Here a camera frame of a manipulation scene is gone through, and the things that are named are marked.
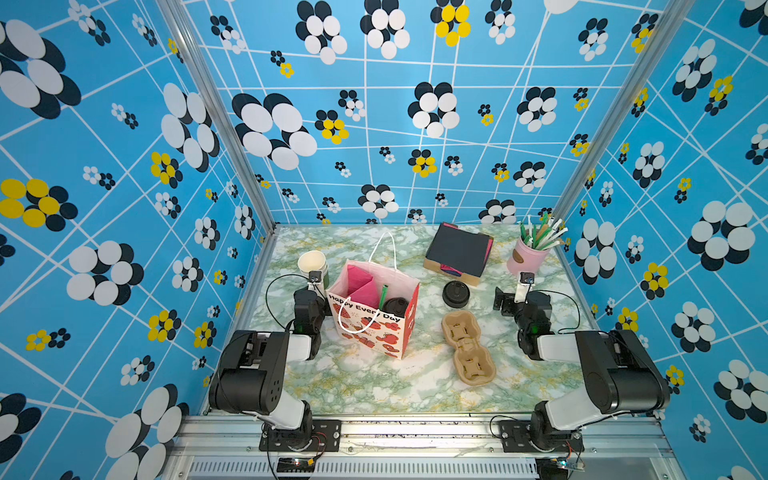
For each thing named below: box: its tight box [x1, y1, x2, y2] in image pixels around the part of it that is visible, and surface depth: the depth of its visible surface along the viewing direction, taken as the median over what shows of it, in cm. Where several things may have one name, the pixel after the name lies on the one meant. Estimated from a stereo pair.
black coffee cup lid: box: [382, 297, 409, 317], surface depth 82 cm
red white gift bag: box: [326, 231, 420, 360], surface depth 79 cm
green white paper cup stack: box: [298, 250, 329, 298], surface depth 94 cm
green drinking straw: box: [380, 284, 389, 311], surface depth 82 cm
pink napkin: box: [347, 264, 380, 309], surface depth 81 cm
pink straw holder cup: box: [507, 237, 550, 276], surface depth 101 cm
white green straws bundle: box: [519, 213, 568, 250], surface depth 95 cm
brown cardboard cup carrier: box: [442, 310, 496, 387], surface depth 85 cm
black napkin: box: [426, 223, 494, 277], surface depth 111 cm
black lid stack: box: [442, 280, 470, 309], surface depth 98 cm
